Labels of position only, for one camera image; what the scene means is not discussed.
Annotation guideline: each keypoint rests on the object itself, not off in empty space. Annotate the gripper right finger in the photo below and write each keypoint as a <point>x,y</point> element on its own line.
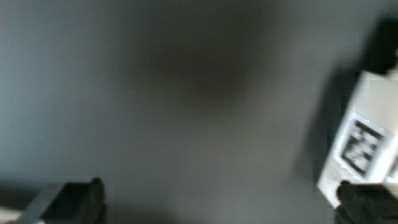
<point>369,204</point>

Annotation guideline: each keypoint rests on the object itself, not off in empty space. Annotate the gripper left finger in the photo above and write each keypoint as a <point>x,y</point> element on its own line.
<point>71,203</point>

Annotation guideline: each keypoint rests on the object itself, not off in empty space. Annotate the white leg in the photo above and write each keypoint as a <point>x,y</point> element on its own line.
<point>364,157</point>

